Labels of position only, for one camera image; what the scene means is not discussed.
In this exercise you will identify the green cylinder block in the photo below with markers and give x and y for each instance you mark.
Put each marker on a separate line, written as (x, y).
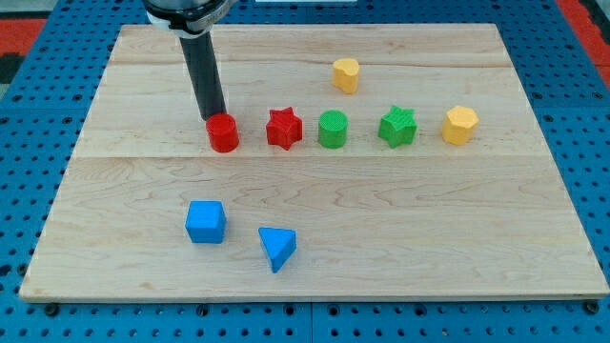
(332, 129)

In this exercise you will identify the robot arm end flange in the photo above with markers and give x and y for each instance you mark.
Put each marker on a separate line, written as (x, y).
(187, 18)

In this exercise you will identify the light wooden board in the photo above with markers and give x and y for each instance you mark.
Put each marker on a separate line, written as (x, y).
(430, 221)

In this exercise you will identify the green star block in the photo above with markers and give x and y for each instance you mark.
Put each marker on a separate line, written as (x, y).
(398, 126)

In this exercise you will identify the yellow hexagon block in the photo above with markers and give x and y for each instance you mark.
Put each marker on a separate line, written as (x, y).
(459, 125)

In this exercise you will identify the red star block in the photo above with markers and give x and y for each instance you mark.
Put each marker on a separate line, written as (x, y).
(284, 128)

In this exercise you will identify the red cylinder block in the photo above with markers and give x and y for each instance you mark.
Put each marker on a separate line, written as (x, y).
(222, 132)

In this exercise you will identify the blue triangle block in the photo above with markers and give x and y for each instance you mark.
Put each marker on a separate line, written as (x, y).
(278, 244)

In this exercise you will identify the yellow heart block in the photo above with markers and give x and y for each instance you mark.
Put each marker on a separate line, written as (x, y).
(345, 74)

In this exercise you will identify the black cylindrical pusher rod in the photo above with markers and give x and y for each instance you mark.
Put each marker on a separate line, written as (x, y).
(203, 71)

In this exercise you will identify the blue cube block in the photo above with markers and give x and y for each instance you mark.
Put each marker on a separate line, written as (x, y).
(206, 221)

